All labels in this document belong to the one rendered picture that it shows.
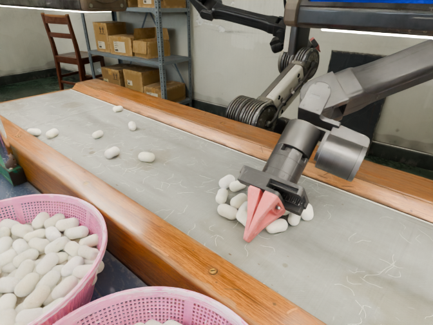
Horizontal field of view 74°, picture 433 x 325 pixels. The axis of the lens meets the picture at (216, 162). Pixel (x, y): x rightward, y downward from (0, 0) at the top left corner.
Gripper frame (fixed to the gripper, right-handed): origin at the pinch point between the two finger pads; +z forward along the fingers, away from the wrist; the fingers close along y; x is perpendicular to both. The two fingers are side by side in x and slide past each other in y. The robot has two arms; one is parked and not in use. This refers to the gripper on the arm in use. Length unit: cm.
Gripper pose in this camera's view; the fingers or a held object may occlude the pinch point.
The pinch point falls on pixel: (249, 235)
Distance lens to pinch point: 44.6
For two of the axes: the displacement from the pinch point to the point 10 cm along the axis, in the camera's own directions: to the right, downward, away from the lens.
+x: 3.8, 4.5, 8.0
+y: 7.8, 3.1, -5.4
